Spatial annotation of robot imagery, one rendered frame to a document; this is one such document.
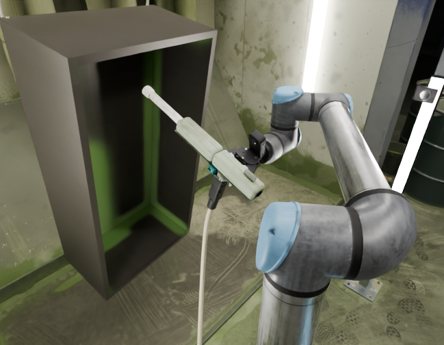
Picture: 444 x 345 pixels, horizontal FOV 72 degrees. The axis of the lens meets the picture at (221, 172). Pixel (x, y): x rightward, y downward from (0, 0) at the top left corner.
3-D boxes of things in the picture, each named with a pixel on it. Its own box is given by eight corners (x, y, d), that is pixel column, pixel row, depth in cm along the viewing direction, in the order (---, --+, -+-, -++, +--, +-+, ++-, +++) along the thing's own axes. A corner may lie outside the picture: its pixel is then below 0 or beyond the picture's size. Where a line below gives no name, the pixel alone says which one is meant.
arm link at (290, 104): (309, 84, 98) (304, 120, 104) (272, 83, 99) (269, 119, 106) (312, 93, 90) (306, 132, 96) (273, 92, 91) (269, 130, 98)
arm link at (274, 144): (286, 145, 95) (264, 126, 98) (278, 150, 92) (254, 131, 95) (275, 165, 101) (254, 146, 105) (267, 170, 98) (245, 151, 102)
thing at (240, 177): (243, 229, 92) (269, 180, 76) (232, 237, 89) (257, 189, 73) (148, 133, 110) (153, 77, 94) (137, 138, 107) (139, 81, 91)
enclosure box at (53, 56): (65, 258, 165) (-3, 17, 89) (150, 203, 205) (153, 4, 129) (106, 301, 151) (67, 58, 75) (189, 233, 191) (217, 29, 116)
